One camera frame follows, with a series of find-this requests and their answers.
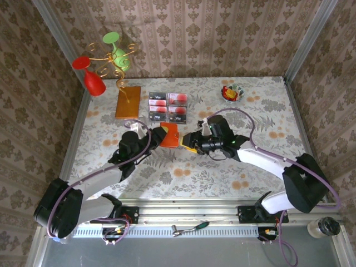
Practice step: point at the orange leather card holder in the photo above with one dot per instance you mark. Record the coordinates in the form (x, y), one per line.
(171, 138)

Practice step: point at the black VIP card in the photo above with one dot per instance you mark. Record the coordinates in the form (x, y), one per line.
(158, 96)
(158, 117)
(176, 105)
(178, 119)

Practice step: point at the clear acrylic card tray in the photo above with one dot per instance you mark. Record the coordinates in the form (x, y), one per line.
(167, 108)

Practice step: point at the white card red dot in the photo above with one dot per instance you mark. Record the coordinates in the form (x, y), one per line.
(159, 109)
(159, 103)
(179, 110)
(180, 98)

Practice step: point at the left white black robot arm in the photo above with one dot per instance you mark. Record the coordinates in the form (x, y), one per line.
(100, 176)

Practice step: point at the red wrapped candy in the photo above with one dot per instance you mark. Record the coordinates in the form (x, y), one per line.
(229, 93)

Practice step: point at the small candy bowl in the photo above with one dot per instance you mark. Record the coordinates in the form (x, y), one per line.
(240, 94)

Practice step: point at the red wine glass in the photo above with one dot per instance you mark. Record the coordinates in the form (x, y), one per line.
(94, 83)

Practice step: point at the green wine glass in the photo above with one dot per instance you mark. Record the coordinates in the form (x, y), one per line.
(122, 59)

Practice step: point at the silver ratchet wrench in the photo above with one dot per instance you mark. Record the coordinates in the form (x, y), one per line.
(175, 230)

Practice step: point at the black block yellow connector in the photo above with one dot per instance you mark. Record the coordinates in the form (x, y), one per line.
(261, 231)
(111, 233)

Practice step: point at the blue white connector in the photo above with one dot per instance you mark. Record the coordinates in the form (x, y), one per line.
(59, 240)

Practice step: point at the glass jar black lid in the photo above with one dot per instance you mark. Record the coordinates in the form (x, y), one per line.
(329, 226)

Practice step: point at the aluminium table side rail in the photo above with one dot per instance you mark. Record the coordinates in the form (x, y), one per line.
(78, 125)
(306, 139)

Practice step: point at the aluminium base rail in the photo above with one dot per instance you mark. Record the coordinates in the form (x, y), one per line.
(189, 211)

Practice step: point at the aluminium frame post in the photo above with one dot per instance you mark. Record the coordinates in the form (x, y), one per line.
(311, 41)
(59, 41)

